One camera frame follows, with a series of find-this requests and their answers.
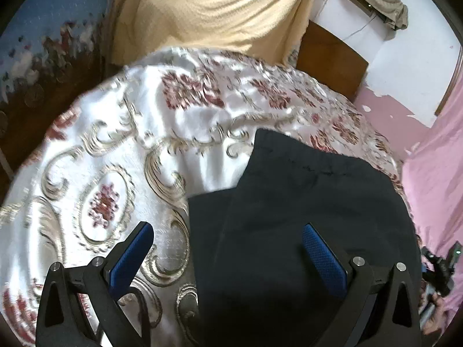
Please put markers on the black pants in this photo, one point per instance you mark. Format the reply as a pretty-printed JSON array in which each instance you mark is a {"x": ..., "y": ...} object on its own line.
[{"x": 282, "y": 195}]

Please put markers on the wooden headboard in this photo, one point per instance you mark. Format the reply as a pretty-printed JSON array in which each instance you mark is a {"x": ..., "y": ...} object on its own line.
[{"x": 329, "y": 58}]

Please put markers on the pink cloth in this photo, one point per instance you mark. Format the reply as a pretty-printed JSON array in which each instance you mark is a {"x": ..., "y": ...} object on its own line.
[{"x": 434, "y": 188}]

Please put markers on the blue printed wall cloth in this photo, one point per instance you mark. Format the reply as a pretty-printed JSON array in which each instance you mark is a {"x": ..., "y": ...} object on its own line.
[{"x": 47, "y": 36}]

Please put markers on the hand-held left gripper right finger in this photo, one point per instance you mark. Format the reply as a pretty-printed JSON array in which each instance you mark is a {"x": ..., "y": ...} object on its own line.
[{"x": 323, "y": 260}]

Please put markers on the floral white bedspread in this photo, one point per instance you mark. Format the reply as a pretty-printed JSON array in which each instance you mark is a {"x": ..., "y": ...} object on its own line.
[{"x": 108, "y": 144}]

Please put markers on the person's right hand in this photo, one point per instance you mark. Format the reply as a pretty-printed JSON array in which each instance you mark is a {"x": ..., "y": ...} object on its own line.
[{"x": 436, "y": 318}]

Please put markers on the beige curtain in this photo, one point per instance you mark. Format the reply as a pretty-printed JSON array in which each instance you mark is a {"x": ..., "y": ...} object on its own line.
[{"x": 217, "y": 7}]

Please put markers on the wooden door frame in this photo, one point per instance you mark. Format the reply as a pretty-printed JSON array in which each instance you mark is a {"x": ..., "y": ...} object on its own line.
[{"x": 448, "y": 86}]

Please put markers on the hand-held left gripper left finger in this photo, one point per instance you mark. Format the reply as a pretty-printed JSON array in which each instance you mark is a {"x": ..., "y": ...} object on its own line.
[{"x": 132, "y": 256}]

